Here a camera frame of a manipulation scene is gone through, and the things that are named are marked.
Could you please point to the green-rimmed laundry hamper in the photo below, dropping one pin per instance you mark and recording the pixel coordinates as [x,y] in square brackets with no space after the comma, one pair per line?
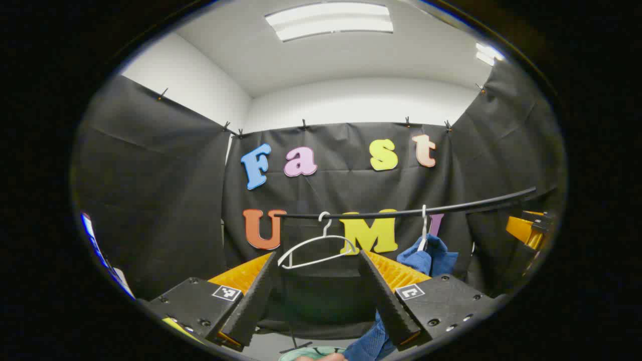
[301,353]

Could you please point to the small ceiling light panel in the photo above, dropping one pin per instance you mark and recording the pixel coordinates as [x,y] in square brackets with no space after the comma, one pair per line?
[487,52]

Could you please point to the blue and white board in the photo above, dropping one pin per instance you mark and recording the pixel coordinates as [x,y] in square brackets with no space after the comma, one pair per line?
[93,240]

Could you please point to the white clothes hanger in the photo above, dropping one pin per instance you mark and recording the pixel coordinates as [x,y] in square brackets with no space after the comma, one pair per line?
[325,233]
[424,230]

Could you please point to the large ceiling light panel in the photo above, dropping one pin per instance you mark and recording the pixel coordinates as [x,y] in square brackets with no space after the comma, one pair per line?
[328,20]

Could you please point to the blue knitted garment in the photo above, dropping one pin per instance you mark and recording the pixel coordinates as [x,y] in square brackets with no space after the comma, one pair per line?
[431,260]

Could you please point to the black backdrop cloth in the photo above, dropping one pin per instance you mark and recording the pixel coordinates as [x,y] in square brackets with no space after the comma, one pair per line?
[150,200]

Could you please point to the black clothes rack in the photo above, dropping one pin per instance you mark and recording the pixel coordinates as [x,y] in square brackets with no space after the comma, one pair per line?
[381,214]

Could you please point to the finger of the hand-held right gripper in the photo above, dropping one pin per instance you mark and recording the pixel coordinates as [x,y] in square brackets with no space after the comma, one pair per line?
[521,230]

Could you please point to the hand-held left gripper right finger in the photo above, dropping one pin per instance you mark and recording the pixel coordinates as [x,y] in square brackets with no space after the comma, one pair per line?
[388,306]

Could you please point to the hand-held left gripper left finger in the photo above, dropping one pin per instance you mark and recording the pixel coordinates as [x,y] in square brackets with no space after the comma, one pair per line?
[253,306]

